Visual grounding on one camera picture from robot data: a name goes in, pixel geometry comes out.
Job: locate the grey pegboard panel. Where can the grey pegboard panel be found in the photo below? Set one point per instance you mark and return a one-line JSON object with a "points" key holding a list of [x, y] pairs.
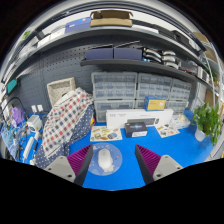
{"points": [[56, 63]]}

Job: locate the small sticker sheet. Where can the small sticker sheet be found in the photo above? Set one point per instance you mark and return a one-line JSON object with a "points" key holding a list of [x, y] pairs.
{"points": [[167, 130]]}

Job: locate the large food sticker sheet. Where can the large food sticker sheet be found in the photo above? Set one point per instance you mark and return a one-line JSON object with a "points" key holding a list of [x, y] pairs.
{"points": [[106, 133]]}

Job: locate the round blue printed mouse pad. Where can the round blue printed mouse pad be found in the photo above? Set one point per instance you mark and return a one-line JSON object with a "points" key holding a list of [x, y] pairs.
{"points": [[115, 163]]}

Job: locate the white power strip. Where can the white power strip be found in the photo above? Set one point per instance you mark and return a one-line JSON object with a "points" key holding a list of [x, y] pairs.
{"points": [[28, 148]]}

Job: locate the white computer mouse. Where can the white computer mouse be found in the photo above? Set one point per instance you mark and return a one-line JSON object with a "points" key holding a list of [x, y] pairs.
{"points": [[104, 159]]}

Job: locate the red blue checkered cloth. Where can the red blue checkered cloth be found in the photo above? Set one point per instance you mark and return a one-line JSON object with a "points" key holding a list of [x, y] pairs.
{"points": [[63, 120]]}

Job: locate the white wall socket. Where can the white wall socket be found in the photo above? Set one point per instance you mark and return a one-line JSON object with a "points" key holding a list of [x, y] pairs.
{"points": [[40, 108], [34, 109]]}

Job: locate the purple cloth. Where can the purple cloth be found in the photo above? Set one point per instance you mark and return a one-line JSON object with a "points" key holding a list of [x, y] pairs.
{"points": [[16, 115]]}

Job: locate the yellow flat packet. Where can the yellow flat packet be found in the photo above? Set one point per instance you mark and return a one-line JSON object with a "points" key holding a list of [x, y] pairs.
{"points": [[91, 121]]}

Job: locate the long white keyboard box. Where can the long white keyboard box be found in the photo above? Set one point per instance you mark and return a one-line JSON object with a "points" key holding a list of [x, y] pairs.
{"points": [[115, 118]]}

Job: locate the small white device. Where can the small white device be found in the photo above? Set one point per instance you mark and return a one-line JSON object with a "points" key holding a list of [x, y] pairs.
{"points": [[34, 122]]}

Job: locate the grey large-drawer cabinet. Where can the grey large-drawer cabinet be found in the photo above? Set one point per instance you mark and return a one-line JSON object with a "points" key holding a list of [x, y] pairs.
{"points": [[113, 105]]}

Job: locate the white blue glove box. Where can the white blue glove box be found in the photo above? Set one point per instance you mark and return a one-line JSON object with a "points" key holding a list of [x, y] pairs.
{"points": [[181, 121]]}

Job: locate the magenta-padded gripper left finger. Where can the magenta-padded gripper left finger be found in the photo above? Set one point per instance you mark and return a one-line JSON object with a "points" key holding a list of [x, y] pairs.
{"points": [[61, 166]]}

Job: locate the white woven basket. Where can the white woven basket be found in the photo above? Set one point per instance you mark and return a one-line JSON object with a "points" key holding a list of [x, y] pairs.
{"points": [[60, 88]]}

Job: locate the teal plastic holder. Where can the teal plastic holder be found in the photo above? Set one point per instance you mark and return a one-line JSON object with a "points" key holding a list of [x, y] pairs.
{"points": [[11, 86]]}

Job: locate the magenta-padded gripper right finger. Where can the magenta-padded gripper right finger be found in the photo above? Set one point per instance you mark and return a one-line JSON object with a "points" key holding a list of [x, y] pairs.
{"points": [[165, 166]]}

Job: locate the grey plastic drawer cabinet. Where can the grey plastic drawer cabinet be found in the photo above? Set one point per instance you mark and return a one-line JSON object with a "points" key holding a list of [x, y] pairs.
{"points": [[176, 106], [113, 85], [181, 90], [139, 104], [155, 85]]}

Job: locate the small black box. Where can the small black box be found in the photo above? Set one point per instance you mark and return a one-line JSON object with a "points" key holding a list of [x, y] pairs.
{"points": [[136, 128]]}

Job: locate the green plant in white pot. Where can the green plant in white pot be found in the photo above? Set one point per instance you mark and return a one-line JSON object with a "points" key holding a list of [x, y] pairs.
{"points": [[208, 121]]}

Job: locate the yellow and blue box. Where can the yellow and blue box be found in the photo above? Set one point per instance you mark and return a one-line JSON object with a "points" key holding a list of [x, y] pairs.
{"points": [[155, 104]]}

